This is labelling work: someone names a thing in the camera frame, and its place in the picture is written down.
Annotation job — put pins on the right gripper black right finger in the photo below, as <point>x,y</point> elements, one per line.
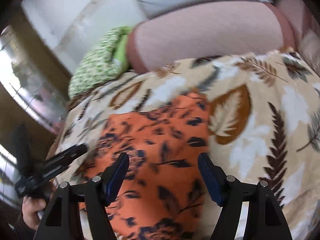
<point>265,219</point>

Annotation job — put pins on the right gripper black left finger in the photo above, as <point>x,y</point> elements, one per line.
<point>61,219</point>

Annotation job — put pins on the orange black floral blouse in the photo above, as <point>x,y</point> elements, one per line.
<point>162,195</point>

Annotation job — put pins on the person's left hand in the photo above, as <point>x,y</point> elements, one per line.
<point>30,209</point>

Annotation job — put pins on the wooden door with glass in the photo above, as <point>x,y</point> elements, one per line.
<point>33,92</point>

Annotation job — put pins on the beige leaf pattern blanket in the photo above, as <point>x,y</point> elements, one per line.
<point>263,125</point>

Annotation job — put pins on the green white checkered pillow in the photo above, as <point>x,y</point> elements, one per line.
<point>105,61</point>

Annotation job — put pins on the striped beige quilt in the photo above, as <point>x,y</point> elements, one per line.
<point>307,43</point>

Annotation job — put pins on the pink bolster pillow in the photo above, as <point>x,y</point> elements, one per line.
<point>208,29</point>

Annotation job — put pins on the pink patterned quilt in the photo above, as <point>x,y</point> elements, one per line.
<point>303,23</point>

